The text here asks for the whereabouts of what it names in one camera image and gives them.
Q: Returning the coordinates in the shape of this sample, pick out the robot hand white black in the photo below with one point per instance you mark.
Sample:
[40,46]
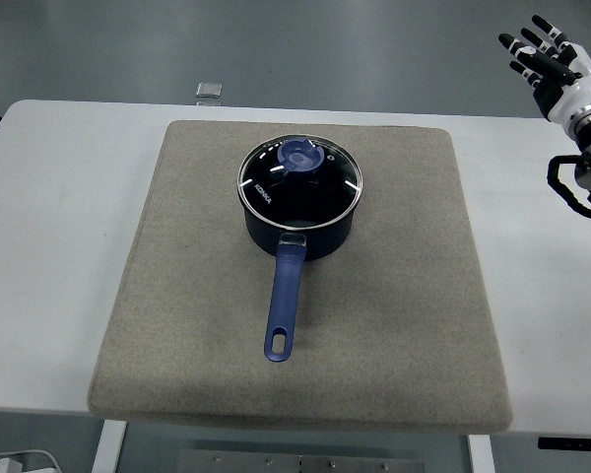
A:
[578,81]

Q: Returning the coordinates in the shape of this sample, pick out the glass pot lid blue knob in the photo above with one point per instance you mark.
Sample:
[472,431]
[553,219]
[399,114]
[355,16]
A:
[300,192]

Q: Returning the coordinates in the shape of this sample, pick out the beige fabric mat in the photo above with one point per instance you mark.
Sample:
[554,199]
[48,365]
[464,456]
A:
[399,305]

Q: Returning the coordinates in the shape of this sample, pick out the black control panel under table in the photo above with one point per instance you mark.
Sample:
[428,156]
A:
[576,443]

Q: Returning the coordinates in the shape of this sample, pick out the small silver floor plate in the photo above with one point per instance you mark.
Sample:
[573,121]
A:
[209,89]

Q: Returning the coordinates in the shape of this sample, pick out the white table leg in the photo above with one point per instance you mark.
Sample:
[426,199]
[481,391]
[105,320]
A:
[480,455]
[108,446]

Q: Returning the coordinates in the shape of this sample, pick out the grey metal plate with screws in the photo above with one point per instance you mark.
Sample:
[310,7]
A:
[300,463]

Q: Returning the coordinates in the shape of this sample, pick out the white power adapter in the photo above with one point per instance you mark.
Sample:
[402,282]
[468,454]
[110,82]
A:
[9,465]

